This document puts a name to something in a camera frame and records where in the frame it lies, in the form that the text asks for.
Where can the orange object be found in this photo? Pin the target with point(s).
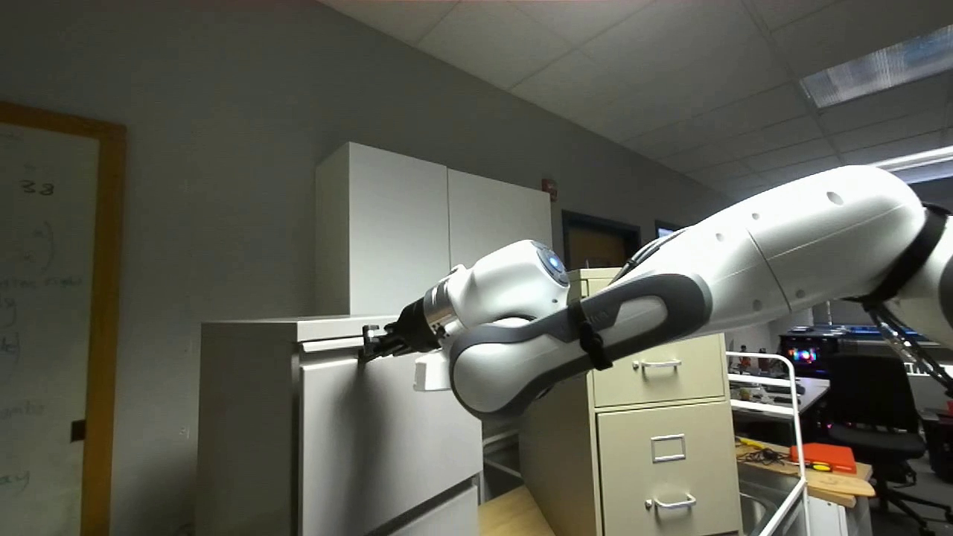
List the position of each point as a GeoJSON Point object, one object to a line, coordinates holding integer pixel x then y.
{"type": "Point", "coordinates": [823, 458]}

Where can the narrow fluorescent ceiling light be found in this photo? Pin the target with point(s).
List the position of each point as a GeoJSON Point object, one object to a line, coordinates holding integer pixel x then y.
{"type": "Point", "coordinates": [924, 161]}

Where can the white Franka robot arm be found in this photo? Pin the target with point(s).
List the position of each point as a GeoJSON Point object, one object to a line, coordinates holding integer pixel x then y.
{"type": "Point", "coordinates": [695, 286]}

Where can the beige metal filing cabinet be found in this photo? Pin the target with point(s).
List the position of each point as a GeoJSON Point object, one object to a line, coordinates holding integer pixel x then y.
{"type": "Point", "coordinates": [656, 447]}

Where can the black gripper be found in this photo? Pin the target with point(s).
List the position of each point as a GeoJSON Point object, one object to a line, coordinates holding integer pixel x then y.
{"type": "Point", "coordinates": [416, 329]}

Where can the white lower cabinet drawer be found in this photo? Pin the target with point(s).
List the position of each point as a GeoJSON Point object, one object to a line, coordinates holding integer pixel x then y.
{"type": "Point", "coordinates": [443, 511]}

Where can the black office chair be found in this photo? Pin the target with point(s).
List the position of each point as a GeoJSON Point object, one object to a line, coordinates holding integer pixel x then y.
{"type": "Point", "coordinates": [875, 407]}

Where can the large fluorescent ceiling light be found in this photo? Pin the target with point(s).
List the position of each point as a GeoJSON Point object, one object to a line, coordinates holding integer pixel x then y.
{"type": "Point", "coordinates": [881, 64]}

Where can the white filing cabinet body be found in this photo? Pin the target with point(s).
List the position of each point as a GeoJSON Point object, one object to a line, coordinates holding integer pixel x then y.
{"type": "Point", "coordinates": [249, 428]}

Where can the wooden board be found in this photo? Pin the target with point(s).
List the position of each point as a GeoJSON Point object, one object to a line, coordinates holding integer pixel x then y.
{"type": "Point", "coordinates": [845, 483]}

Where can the dark interior wall windows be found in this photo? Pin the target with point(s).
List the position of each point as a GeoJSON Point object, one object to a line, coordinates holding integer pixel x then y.
{"type": "Point", "coordinates": [668, 230]}

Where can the dark framed doorway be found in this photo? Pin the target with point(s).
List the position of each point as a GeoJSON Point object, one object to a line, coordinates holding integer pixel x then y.
{"type": "Point", "coordinates": [596, 242]}

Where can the wood framed whiteboard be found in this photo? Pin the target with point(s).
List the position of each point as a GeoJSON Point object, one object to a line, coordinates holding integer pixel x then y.
{"type": "Point", "coordinates": [45, 329]}

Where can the small red wall alarm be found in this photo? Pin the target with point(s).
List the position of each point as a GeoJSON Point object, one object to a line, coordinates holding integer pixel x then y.
{"type": "Point", "coordinates": [547, 187]}

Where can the white filing cabinet drawer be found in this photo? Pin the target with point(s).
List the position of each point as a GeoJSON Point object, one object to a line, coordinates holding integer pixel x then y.
{"type": "Point", "coordinates": [377, 437]}

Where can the tall white storage cabinet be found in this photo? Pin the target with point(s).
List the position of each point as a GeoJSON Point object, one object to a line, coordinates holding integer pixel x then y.
{"type": "Point", "coordinates": [398, 228]}

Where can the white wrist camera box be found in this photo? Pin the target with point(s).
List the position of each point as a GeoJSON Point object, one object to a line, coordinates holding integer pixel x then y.
{"type": "Point", "coordinates": [431, 373]}

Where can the dark desk equipment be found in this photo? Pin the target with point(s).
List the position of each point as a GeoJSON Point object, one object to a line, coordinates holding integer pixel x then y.
{"type": "Point", "coordinates": [805, 353]}

